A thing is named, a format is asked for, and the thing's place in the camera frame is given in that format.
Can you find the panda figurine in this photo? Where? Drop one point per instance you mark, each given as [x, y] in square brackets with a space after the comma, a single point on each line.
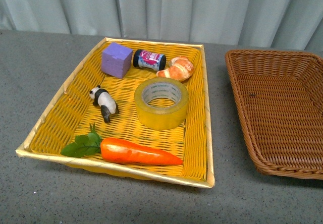
[103, 99]

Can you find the brown wicker basket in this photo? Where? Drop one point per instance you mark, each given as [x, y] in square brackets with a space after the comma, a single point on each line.
[278, 95]

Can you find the pale grey curtain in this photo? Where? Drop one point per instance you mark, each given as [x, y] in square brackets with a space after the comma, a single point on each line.
[292, 24]

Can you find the toy croissant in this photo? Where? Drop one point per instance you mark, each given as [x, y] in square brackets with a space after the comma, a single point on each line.
[180, 69]

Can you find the small black labelled jar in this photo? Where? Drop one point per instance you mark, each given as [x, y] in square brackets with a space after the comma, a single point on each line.
[151, 60]

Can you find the toy carrot with leaves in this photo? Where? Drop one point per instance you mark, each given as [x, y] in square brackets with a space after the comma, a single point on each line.
[117, 150]

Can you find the yellow woven basket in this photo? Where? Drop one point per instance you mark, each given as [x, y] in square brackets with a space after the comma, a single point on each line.
[71, 112]

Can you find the yellow packing tape roll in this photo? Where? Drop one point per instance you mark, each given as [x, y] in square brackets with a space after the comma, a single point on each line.
[157, 117]

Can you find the purple foam cube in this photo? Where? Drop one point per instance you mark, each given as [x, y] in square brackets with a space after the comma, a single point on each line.
[116, 60]

